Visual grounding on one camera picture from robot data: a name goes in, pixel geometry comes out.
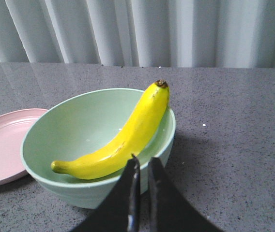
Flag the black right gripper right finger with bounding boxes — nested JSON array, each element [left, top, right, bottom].
[[148, 158, 221, 232]]

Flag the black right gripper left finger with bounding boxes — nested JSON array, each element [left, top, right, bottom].
[[72, 155, 140, 232]]

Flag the yellow banana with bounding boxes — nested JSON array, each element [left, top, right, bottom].
[[50, 80, 169, 180]]

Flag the green bowl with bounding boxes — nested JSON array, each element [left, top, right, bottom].
[[20, 88, 176, 209]]

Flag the pink plate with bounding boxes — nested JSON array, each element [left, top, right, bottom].
[[0, 108, 47, 185]]

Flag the white pleated curtain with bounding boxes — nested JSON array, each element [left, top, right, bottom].
[[0, 0, 275, 68]]

